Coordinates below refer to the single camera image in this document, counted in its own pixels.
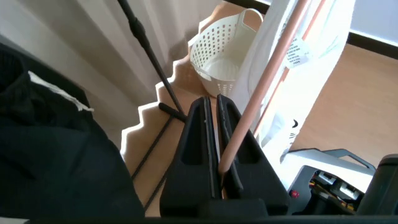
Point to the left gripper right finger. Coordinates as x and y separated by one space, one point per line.
264 183

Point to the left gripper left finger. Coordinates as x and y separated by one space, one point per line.
189 183

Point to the pink clothes hanger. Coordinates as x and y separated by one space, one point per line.
264 81

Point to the white garment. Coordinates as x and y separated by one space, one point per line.
311 87

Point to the black knitted garment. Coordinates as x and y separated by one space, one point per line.
46 155

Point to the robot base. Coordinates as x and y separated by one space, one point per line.
329 180

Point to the white laundry basket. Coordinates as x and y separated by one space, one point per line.
217 65

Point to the black clothes rack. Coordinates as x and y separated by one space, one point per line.
140 31

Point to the beige curtain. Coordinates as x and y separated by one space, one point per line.
93 46

